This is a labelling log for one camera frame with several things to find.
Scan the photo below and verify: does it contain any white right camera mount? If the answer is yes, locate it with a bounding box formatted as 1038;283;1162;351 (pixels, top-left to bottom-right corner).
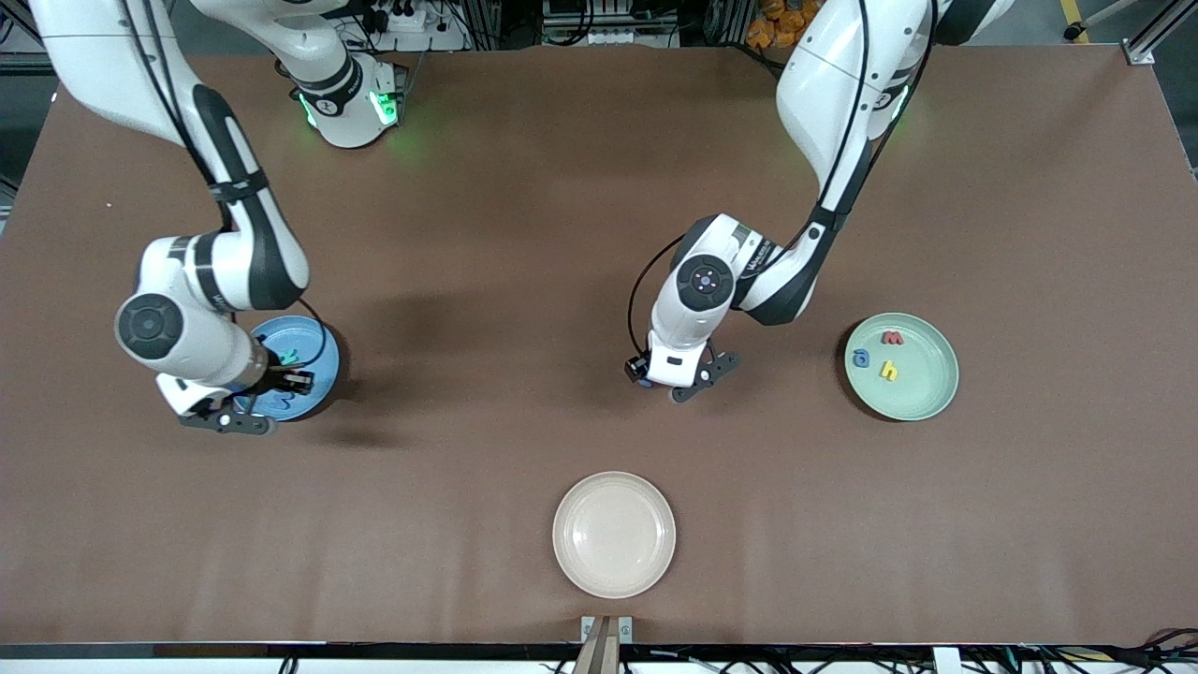
154;374;226;418

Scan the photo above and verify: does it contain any beige plate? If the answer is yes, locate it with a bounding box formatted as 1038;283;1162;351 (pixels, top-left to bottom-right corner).
551;470;677;600

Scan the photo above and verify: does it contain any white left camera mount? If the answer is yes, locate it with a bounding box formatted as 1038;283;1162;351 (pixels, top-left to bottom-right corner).
645;348;705;388

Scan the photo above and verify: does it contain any green plate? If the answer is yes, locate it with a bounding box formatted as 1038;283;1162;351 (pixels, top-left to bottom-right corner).
843;312;960;422

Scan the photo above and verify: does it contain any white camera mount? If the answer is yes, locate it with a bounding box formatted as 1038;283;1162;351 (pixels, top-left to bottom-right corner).
154;374;226;418
645;348;705;388

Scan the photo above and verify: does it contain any aluminium frame profile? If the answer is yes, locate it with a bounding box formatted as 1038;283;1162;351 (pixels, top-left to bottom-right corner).
1123;0;1198;66

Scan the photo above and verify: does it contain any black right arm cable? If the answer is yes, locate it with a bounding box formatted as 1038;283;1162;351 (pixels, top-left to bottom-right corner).
117;0;329;375

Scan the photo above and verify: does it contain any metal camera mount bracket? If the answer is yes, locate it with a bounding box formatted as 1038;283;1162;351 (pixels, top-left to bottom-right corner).
580;615;635;674

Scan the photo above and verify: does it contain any white power strip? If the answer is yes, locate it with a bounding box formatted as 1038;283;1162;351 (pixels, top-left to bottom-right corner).
370;0;469;52

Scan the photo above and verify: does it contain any blue plate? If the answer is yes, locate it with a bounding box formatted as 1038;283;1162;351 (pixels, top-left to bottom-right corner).
239;315;342;423

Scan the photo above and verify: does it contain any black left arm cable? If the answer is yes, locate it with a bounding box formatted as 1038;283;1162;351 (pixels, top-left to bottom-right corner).
625;0;937;364

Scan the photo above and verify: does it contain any cable bundle under table edge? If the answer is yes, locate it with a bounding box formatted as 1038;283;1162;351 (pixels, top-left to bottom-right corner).
983;629;1198;674

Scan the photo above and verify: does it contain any orange packaged items pile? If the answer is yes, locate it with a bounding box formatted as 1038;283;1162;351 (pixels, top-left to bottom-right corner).
746;0;825;50

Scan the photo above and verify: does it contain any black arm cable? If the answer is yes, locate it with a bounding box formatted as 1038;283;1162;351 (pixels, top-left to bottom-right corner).
625;0;937;364
117;0;329;375

